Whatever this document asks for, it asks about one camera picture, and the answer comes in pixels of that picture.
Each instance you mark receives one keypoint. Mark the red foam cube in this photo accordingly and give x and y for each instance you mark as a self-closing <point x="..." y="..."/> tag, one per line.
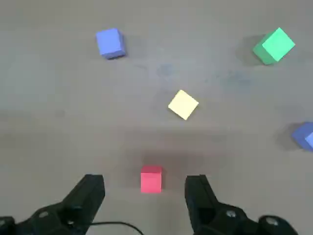
<point x="151" y="182"/>

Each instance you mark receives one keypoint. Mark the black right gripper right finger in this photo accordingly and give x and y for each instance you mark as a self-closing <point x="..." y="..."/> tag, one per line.
<point x="203" y="203"/>

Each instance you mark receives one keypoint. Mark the purple foam cube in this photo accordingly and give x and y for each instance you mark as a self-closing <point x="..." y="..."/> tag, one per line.
<point x="305" y="137"/>
<point x="110" y="44"/>

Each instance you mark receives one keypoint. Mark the green foam cube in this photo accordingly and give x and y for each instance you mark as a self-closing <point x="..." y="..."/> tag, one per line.
<point x="276" y="45"/>

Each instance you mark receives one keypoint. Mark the yellow foam cube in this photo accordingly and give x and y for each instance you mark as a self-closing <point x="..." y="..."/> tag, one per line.
<point x="183" y="104"/>

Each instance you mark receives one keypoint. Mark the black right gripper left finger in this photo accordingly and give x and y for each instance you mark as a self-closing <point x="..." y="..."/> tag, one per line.
<point x="80" y="200"/>

